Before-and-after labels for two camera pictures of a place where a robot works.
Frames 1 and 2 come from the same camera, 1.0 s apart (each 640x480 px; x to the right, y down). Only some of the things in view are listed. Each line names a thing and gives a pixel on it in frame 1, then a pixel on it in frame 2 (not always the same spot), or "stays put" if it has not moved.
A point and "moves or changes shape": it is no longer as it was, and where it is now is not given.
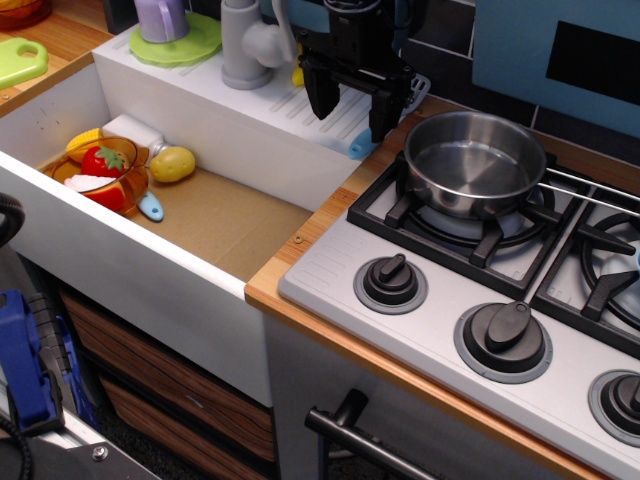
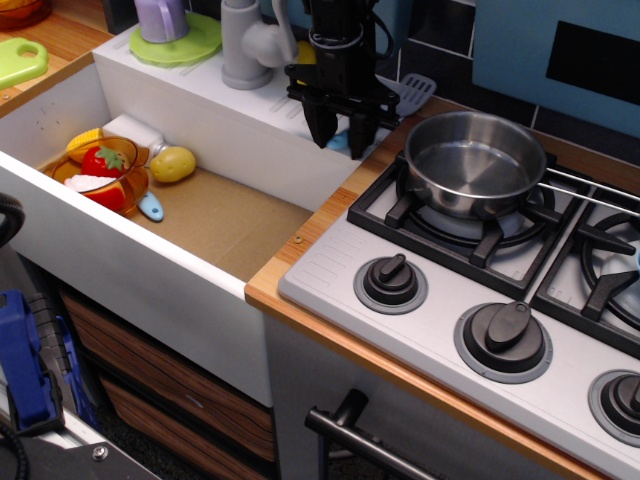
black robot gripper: x=357 y=51 → x=347 y=39
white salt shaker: x=128 y=126 stays put
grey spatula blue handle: x=364 y=145 moves or changes shape
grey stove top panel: x=478 y=334 stays put
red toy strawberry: x=101 y=161 stays put
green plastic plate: x=204 y=37 stays put
